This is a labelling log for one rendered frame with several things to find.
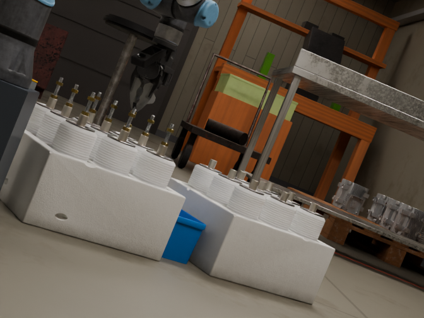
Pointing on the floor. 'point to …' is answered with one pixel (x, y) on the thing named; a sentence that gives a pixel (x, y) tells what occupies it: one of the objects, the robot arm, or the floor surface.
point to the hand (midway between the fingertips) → (134, 105)
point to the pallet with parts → (402, 221)
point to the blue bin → (183, 238)
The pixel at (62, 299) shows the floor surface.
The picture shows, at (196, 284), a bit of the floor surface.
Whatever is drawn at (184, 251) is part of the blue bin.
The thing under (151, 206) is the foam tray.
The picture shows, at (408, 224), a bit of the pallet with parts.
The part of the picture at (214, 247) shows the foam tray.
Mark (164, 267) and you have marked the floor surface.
